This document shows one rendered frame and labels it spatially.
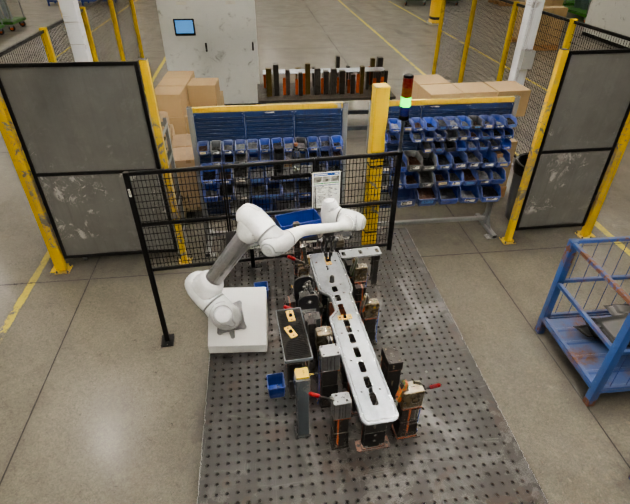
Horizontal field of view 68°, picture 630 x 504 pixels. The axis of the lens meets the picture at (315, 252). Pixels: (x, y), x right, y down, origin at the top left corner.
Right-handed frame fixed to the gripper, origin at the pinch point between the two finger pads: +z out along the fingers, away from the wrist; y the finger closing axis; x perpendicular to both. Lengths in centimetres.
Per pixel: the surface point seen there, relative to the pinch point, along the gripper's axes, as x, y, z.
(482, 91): 241, 227, -25
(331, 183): 54, 14, -24
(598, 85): 136, 279, -58
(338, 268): -0.2, 7.2, 11.0
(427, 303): -13, 69, 41
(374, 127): 58, 44, -62
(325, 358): -83, -19, 2
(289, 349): -80, -37, -5
